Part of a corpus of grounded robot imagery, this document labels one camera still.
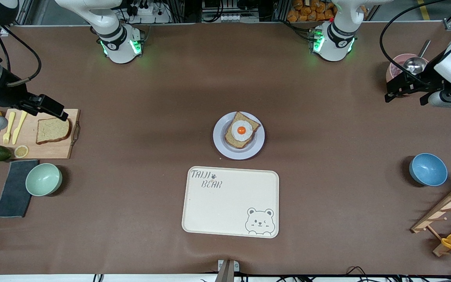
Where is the brown bread slice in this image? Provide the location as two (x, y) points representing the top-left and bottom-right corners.
(36, 117), (72, 145)
(224, 112), (261, 149)

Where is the pink bowl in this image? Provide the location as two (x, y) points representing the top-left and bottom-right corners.
(386, 53), (429, 83)

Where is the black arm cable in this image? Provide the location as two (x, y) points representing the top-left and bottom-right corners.
(379, 0), (451, 87)
(0, 27), (41, 87)

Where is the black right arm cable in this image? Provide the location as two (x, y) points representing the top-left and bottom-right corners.
(0, 27), (41, 87)

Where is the pale lilac round plate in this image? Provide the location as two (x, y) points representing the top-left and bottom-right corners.
(213, 112), (265, 160)

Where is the yellow plastic fork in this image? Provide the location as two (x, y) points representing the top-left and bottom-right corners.
(2, 112), (16, 145)

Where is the dark grey cloth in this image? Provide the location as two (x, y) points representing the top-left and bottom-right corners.
(0, 159), (40, 218)

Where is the yellow plastic knife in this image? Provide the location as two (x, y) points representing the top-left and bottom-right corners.
(12, 110), (28, 145)

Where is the metal scoop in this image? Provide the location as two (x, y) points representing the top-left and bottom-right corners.
(402, 39), (432, 75)

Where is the blue bowl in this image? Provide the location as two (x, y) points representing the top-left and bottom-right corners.
(409, 153), (448, 186)

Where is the cream bear print tray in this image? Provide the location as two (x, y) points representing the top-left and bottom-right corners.
(182, 166), (280, 239)

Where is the fried egg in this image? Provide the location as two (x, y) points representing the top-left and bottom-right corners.
(231, 120), (253, 142)

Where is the pile of orange bread rolls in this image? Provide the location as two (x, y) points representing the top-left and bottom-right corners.
(287, 0), (337, 23)

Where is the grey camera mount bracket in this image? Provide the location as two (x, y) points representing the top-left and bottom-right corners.
(215, 259), (240, 282)

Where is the wooden rack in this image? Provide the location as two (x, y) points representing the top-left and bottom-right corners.
(411, 180), (451, 257)

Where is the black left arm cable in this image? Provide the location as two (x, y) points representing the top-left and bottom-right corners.
(379, 0), (451, 87)

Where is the mint green bowl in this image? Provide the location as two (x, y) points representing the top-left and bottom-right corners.
(25, 163), (63, 197)

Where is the wooden cutting board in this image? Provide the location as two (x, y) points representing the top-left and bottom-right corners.
(0, 108), (81, 159)

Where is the white socket strip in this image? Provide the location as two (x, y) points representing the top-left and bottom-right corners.
(203, 14), (259, 23)

